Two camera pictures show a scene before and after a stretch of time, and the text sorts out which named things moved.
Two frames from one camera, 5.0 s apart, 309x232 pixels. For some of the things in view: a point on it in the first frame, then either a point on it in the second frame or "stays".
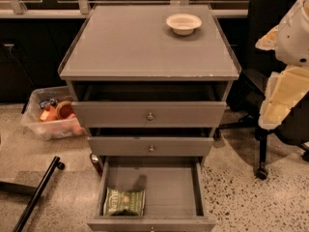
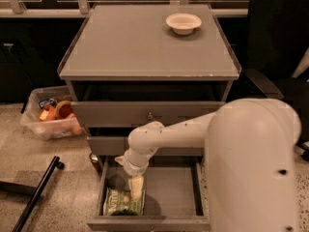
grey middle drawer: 150,146 stays
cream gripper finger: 268,42 → 136,186
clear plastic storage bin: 47,114 stays
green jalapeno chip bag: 125,202 stays
